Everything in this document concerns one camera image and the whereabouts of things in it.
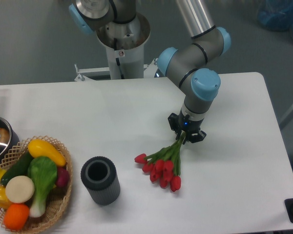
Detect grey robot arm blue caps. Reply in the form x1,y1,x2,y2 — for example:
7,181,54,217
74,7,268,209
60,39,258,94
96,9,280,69
68,0,231,143

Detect orange fruit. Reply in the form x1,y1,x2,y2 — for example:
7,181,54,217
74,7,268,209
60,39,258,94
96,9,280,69
3,203,29,231

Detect red tulip bouquet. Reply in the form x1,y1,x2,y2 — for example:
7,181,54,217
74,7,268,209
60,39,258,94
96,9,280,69
134,132,186,192

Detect dark grey ribbed vase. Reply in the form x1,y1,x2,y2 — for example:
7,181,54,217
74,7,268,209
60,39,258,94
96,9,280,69
81,156,121,205

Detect yellow bell pepper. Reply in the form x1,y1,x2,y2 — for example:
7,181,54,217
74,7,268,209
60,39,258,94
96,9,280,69
0,185,13,210

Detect dark green cucumber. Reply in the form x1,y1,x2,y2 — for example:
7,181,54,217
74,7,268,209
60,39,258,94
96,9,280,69
0,151,34,186

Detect blue plastic bags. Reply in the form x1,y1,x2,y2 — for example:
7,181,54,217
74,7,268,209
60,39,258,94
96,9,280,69
256,0,293,39

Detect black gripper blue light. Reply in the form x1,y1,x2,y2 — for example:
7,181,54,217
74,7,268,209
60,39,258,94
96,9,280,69
168,112,207,144

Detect dark red radish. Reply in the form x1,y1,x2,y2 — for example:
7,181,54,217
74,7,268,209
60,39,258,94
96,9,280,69
55,167,70,188

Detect woven wicker basket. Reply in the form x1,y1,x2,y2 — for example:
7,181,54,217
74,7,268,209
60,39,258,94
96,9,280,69
0,136,73,234

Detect yellow squash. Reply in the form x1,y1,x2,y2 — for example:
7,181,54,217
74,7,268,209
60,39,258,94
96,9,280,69
27,139,66,167

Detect green bok choy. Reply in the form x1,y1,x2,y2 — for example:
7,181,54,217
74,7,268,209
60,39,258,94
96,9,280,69
27,156,57,218

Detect black cable on pedestal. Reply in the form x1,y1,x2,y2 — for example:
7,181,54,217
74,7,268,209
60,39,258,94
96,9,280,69
113,38,125,79

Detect round beige bun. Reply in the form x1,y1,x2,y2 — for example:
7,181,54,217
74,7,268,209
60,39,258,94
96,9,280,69
5,175,35,203

